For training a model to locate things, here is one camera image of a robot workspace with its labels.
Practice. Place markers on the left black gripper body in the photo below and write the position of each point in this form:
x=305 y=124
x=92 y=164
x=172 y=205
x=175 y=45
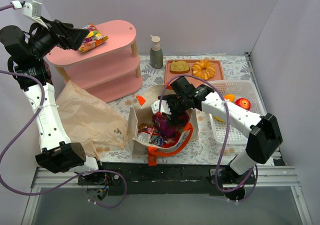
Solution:
x=60 y=34

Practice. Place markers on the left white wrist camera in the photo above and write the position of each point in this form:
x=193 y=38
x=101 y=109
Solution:
x=31 y=9

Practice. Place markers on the croissant bread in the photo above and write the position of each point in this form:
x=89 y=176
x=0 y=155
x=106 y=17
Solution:
x=204 y=69

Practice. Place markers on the yellow banana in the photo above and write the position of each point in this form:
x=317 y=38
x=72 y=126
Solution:
x=218 y=118

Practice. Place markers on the pink three-tier shelf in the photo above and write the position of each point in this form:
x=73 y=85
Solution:
x=109 y=71

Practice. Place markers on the terracotta plastic tray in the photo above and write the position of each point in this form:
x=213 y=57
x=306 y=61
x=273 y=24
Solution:
x=219 y=74

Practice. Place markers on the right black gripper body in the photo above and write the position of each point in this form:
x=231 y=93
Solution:
x=178 y=109

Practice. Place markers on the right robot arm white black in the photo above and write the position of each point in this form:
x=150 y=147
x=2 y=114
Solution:
x=262 y=131

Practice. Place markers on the black mounting base rail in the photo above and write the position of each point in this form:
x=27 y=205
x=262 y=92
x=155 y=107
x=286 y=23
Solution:
x=142 y=179

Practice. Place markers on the white plastic basket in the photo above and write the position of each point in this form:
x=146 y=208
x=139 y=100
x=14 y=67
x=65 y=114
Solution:
x=241 y=89

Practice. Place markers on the brown cracker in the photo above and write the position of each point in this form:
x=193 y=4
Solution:
x=179 y=67

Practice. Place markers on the snack packets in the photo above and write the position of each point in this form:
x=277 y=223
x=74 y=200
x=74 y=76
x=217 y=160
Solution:
x=149 y=133

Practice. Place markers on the orange Fox's candy bag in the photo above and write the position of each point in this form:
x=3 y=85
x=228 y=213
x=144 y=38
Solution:
x=93 y=39

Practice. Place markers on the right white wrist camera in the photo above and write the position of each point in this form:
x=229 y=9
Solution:
x=160 y=108

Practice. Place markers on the floral table mat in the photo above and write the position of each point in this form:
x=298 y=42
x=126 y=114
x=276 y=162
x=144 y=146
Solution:
x=203 y=151

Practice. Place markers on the grey pump soap bottle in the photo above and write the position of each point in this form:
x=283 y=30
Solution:
x=156 y=53

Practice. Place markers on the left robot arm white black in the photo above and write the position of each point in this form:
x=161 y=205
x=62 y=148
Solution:
x=27 y=51

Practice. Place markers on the orange fruit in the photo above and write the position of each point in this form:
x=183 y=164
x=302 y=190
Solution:
x=230 y=97

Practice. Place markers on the purple snack packet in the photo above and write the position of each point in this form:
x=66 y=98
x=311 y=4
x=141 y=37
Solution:
x=162 y=125

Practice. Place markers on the red food item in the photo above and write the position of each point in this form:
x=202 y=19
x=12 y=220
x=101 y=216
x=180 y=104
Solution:
x=243 y=103

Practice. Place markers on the beige canvas tote bag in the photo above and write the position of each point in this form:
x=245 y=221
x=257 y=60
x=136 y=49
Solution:
x=142 y=112

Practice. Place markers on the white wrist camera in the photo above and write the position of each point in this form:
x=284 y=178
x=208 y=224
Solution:
x=31 y=9
x=160 y=108

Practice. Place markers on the orange plastic grocery bag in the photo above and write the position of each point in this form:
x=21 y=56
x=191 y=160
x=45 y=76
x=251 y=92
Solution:
x=90 y=121

